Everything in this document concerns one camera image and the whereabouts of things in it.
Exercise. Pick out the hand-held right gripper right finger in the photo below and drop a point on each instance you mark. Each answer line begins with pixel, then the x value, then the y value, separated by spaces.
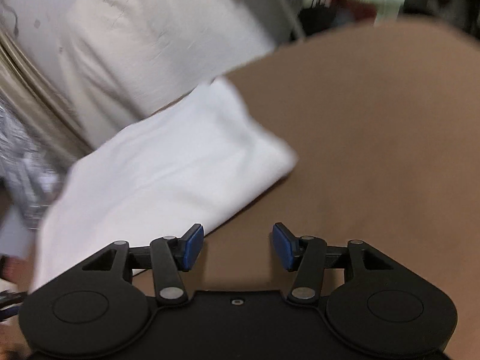
pixel 283 245

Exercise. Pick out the white long-sleeve shirt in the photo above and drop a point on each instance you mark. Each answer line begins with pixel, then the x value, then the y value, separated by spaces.
pixel 168 165

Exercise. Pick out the white hanging robe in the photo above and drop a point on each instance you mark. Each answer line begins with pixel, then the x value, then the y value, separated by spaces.
pixel 150 26

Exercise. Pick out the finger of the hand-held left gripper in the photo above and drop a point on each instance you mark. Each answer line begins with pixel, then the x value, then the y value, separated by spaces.
pixel 9 309

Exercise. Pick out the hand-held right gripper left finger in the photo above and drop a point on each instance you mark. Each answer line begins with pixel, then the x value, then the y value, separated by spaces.
pixel 193 245

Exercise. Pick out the silver plastic bag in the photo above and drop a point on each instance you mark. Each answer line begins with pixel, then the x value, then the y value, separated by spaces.
pixel 26 165

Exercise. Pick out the beige curtain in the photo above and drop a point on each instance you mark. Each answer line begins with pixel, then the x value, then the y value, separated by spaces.
pixel 30 82

